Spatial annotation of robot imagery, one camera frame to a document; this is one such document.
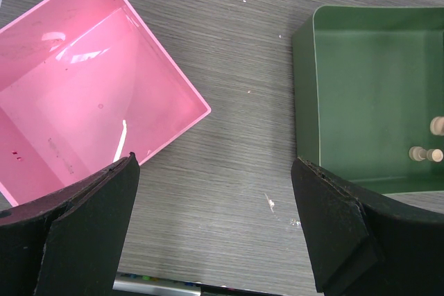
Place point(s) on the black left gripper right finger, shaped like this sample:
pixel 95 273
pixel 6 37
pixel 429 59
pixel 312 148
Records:
pixel 363 243

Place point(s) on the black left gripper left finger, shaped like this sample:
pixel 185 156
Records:
pixel 69 242

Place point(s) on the green plastic tray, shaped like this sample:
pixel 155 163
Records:
pixel 368 88

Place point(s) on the pink plastic box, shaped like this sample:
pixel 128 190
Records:
pixel 83 84

